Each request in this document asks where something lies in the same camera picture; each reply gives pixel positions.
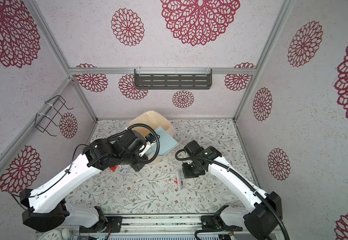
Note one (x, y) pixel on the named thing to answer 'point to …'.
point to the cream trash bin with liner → (154, 120)
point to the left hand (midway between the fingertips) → (143, 159)
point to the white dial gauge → (52, 235)
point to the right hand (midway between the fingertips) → (185, 172)
